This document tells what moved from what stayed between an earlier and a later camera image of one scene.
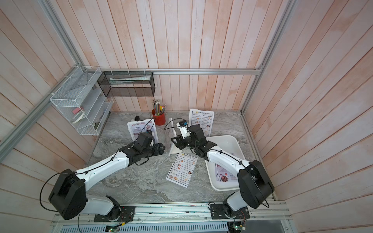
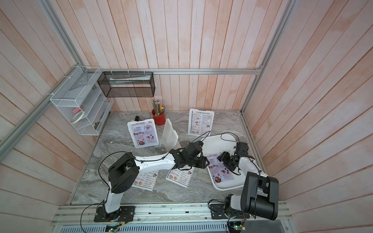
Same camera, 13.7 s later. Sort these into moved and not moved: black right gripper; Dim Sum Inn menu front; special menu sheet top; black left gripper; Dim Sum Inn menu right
Moved: black left gripper; black right gripper
Not moved: Dim Sum Inn menu right; special menu sheet top; Dim Sum Inn menu front
